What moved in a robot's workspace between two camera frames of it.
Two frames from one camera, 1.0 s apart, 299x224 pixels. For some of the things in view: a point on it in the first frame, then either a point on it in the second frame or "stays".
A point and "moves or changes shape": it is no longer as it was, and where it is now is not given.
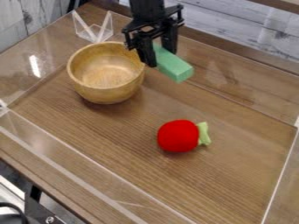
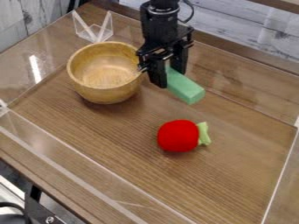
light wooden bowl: (107, 72) stays
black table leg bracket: (38, 213) stays
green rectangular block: (173, 66) moves or changes shape
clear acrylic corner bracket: (95, 32) stays
